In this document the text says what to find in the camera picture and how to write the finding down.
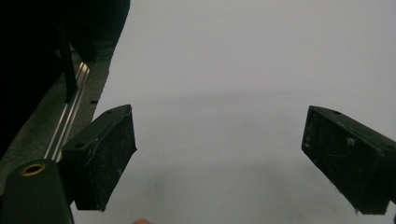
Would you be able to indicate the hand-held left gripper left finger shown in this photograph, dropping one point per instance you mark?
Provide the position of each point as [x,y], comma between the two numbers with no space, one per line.
[102,155]

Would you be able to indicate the aluminium rail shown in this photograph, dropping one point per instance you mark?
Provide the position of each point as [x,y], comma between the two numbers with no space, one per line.
[67,120]

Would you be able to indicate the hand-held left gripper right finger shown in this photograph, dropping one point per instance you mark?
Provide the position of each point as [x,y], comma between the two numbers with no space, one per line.
[348,155]

